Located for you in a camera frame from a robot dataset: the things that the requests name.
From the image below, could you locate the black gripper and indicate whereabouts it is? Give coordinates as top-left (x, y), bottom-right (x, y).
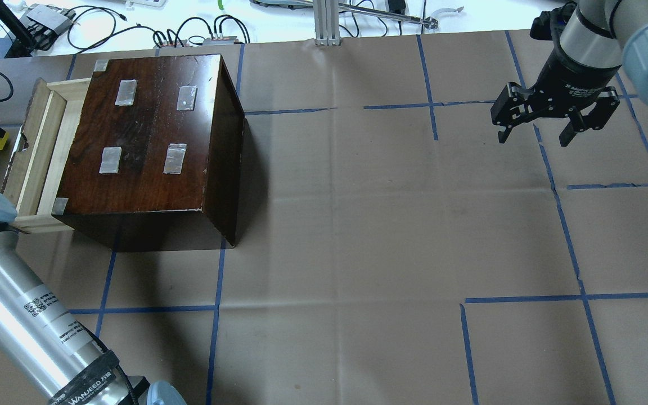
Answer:
top-left (490, 53), bottom-right (620, 148)

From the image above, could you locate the light wooden drawer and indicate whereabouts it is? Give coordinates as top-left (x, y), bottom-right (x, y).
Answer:
top-left (2, 79), bottom-right (90, 233)

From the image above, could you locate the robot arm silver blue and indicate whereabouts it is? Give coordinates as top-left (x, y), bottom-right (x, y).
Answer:
top-left (0, 193), bottom-right (185, 404)
top-left (490, 1), bottom-right (648, 146)

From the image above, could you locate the dark wooden drawer cabinet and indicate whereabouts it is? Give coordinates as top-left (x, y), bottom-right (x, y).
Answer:
top-left (52, 54), bottom-right (245, 252)

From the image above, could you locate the aluminium frame post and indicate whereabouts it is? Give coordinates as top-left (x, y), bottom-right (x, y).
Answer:
top-left (313, 0), bottom-right (341, 46)

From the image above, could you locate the grey usb hub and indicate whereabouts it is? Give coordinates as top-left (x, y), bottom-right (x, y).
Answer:
top-left (25, 3), bottom-right (74, 34)

